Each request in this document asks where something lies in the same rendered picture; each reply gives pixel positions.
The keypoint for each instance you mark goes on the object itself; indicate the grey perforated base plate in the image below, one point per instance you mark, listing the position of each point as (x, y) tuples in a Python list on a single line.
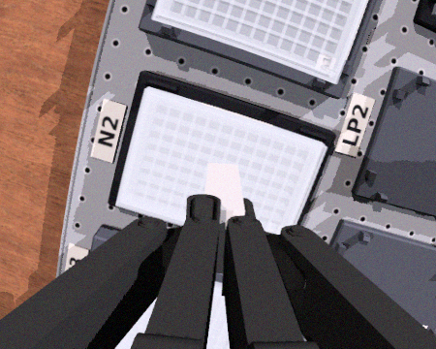
[(391, 39)]

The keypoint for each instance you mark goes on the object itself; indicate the black rectangular nest frame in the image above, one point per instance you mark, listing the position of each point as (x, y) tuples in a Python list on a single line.
[(221, 101)]

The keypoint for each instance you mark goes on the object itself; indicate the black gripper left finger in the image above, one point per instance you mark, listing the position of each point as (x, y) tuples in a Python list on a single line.
[(95, 303)]

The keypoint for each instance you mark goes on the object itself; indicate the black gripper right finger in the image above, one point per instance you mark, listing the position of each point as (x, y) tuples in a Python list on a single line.
[(334, 307)]

